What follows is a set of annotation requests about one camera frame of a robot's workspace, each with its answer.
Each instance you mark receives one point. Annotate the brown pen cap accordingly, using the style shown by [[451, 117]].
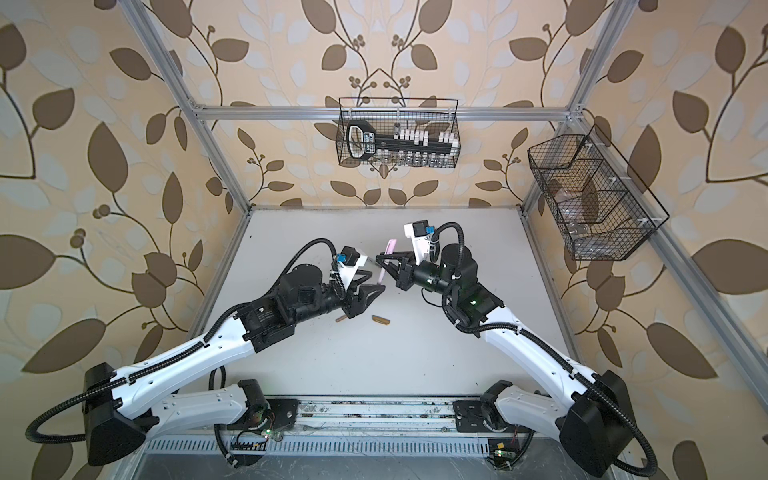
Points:
[[381, 320]]

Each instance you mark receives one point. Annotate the black tool in basket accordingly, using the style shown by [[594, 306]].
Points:
[[363, 141]]

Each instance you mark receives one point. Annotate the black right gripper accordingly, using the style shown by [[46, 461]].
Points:
[[407, 272]]

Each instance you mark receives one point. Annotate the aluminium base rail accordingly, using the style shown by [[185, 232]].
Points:
[[397, 427]]

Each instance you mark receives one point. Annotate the black wire basket right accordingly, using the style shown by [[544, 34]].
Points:
[[604, 212]]

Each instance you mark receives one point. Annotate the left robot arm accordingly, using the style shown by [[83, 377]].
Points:
[[132, 404]]

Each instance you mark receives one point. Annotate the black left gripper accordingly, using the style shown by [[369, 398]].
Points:
[[356, 302]]

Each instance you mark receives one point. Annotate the black wire basket centre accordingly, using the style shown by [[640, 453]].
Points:
[[431, 113]]

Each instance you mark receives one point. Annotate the black wire basket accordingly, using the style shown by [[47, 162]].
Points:
[[431, 113], [604, 212]]

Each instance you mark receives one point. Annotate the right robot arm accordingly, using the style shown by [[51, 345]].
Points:
[[588, 413]]

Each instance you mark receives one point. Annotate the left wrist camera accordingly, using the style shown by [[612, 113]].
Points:
[[347, 263]]

